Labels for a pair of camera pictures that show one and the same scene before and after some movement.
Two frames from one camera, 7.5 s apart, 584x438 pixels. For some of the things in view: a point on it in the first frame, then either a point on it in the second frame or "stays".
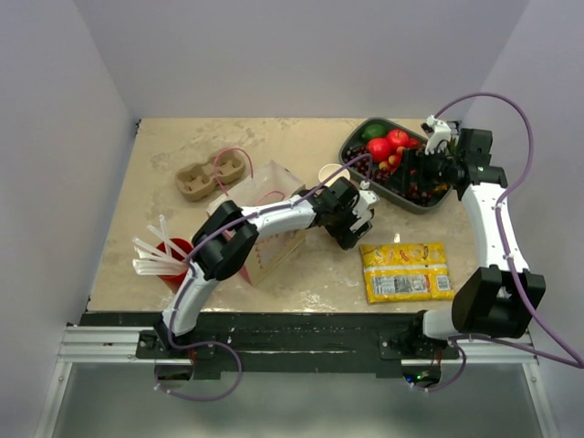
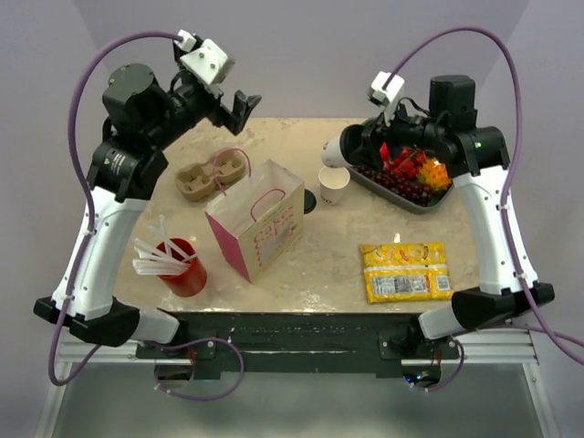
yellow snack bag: [407, 272] stays
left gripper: [344, 236] -> [243, 107]
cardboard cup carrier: [197, 182] stays
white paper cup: [328, 170] stays
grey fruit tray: [349, 129] stays
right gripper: [416, 160] -> [377, 132]
